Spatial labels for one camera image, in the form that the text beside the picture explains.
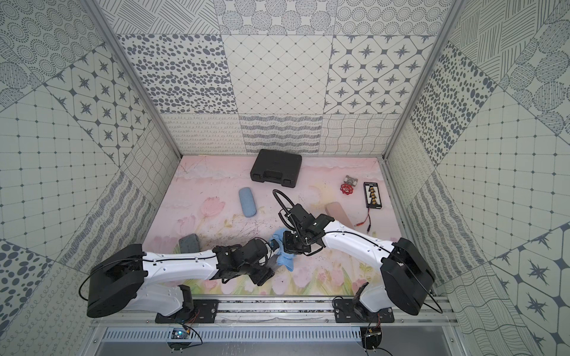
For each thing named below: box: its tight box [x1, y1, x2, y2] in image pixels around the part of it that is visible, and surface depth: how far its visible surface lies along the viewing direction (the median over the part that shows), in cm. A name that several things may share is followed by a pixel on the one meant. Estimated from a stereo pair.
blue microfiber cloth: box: [270, 227, 297, 273], surface depth 77 cm
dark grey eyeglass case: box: [178, 233, 200, 254], surface depth 88 cm
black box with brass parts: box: [362, 181, 383, 210], surface depth 106 cm
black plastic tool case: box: [250, 148, 303, 188], surface depth 113 cm
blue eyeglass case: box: [238, 186, 257, 218], surface depth 102 cm
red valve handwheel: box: [339, 183, 354, 196], surface depth 106 cm
